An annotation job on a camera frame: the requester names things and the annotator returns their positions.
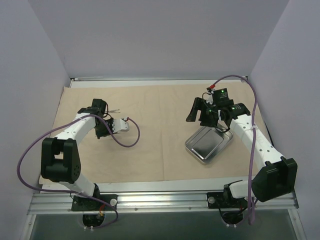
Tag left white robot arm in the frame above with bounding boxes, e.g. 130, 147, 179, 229
41, 98, 114, 210

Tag back aluminium rail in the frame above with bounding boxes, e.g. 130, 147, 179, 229
70, 76, 104, 82

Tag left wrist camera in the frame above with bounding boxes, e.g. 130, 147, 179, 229
112, 117, 130, 134

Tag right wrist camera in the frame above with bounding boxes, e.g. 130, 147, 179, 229
205, 85, 234, 107

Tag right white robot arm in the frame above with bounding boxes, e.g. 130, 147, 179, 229
186, 97, 298, 207

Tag steel surgical forceps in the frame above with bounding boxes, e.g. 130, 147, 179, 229
108, 109, 120, 113

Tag front aluminium rail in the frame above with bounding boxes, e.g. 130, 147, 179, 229
28, 188, 300, 215

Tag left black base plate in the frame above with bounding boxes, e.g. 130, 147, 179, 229
71, 194, 118, 212

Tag beige cloth wrap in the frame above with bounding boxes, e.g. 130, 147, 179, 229
54, 84, 250, 183

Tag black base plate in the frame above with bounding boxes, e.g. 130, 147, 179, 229
206, 191, 248, 209
71, 194, 118, 212

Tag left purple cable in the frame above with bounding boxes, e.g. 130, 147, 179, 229
16, 114, 140, 229

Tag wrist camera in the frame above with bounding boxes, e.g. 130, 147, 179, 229
205, 85, 234, 107
112, 117, 130, 134

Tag metal instrument tray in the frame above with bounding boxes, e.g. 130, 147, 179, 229
184, 126, 233, 165

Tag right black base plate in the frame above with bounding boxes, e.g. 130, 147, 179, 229
206, 191, 248, 209

